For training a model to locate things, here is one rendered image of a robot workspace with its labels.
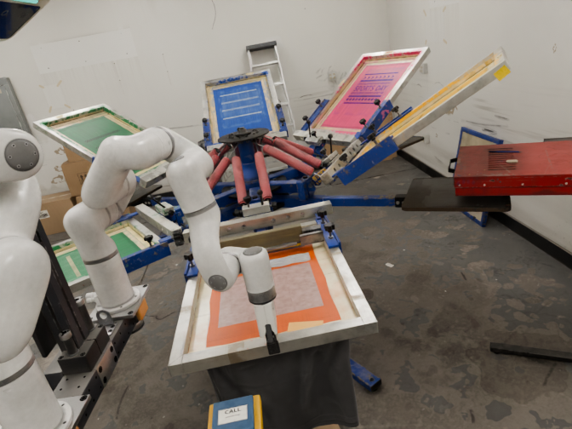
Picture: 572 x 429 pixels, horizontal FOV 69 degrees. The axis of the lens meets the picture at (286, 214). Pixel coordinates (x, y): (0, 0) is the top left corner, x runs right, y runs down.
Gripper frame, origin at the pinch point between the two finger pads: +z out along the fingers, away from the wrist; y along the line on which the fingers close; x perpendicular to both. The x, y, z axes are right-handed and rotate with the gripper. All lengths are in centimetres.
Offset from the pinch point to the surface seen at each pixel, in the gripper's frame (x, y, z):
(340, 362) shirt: 18.8, -7.9, 18.7
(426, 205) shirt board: 78, -78, 3
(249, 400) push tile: -7.5, 15.8, 3.3
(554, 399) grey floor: 120, -44, 99
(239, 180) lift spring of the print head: -6, -112, -16
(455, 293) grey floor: 118, -137, 97
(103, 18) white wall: -143, -468, -144
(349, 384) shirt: 20.4, -8.1, 28.3
